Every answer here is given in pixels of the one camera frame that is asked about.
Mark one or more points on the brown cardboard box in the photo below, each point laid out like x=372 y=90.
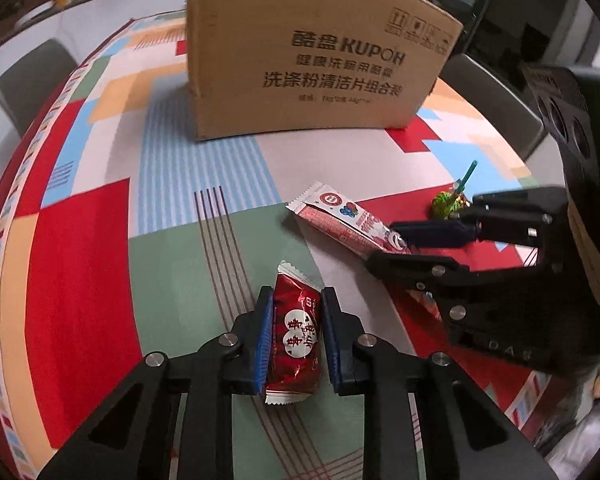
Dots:
x=305 y=45

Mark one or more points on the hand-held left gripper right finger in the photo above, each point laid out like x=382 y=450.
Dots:
x=331 y=350

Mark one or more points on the green lollipop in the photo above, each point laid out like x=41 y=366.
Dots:
x=447 y=205

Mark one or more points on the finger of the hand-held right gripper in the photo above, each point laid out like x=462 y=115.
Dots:
x=430 y=234
x=410 y=267

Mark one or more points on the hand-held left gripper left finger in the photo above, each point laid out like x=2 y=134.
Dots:
x=264 y=345

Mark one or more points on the patterned tablecloth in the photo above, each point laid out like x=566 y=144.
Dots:
x=80 y=260

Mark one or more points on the grey chair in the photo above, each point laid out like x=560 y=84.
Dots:
x=30 y=80
x=490 y=95

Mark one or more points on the long red white snack packet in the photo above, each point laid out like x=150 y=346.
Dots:
x=340 y=220

